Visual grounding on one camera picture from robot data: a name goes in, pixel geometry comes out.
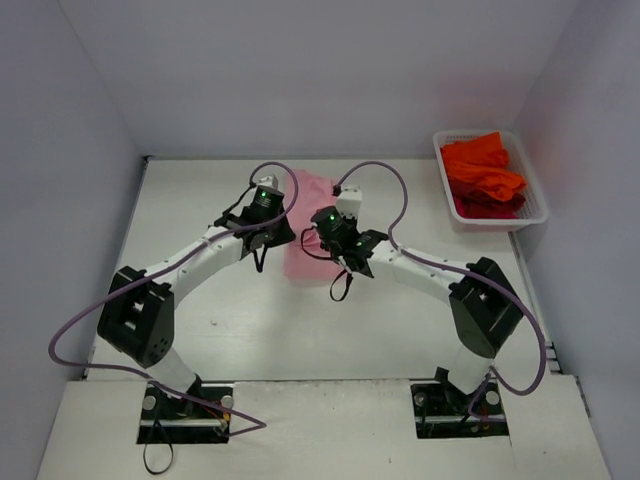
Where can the dark red t shirt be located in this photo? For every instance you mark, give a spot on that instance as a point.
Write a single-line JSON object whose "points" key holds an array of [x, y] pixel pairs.
{"points": [[471, 209]]}

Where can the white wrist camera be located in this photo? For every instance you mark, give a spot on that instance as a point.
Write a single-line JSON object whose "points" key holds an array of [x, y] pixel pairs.
{"points": [[270, 181], [348, 200]]}

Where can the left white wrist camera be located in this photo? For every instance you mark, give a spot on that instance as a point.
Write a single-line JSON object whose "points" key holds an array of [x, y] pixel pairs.
{"points": [[270, 181]]}

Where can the pink t shirt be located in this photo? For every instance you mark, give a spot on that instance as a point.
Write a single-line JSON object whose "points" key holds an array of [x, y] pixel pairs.
{"points": [[304, 260]]}

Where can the white plastic basket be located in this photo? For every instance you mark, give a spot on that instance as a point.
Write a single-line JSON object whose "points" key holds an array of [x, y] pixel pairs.
{"points": [[533, 212]]}

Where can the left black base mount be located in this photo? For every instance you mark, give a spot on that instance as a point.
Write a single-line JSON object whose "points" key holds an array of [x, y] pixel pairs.
{"points": [[164, 418]]}

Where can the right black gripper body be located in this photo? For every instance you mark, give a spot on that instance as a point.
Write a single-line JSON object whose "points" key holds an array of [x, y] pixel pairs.
{"points": [[325, 240]]}

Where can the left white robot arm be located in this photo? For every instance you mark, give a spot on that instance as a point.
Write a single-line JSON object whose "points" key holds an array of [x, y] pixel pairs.
{"points": [[140, 323]]}

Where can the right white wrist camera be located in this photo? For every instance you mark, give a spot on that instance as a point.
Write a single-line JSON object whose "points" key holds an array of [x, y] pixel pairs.
{"points": [[348, 200]]}

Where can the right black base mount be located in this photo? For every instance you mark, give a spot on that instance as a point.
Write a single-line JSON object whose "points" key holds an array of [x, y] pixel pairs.
{"points": [[442, 413]]}

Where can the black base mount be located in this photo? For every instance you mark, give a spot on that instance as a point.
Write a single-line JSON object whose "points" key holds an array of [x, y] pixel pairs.
{"points": [[442, 413], [164, 418]]}

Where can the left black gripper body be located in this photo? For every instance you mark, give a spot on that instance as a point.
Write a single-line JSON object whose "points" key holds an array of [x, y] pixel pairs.
{"points": [[282, 232]]}

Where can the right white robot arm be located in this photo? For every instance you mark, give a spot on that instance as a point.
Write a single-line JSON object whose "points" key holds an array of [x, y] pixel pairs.
{"points": [[483, 316]]}

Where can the orange t shirt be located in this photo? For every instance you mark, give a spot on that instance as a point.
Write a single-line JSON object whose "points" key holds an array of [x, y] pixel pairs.
{"points": [[480, 167]]}

